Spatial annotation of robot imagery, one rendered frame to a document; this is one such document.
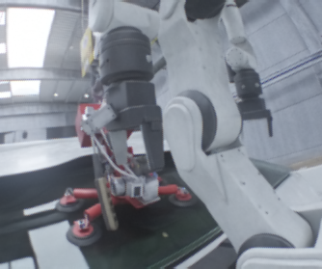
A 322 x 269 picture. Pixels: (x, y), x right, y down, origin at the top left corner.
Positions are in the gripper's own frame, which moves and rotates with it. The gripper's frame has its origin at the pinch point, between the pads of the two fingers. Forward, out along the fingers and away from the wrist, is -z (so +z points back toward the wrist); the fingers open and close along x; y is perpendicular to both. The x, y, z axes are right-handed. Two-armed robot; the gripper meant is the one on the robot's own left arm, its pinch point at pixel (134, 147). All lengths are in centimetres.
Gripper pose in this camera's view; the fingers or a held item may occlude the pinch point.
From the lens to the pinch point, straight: 30.2
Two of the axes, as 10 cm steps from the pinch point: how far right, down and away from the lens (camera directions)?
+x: -6.1, 0.8, 7.9
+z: -1.2, -9.9, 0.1
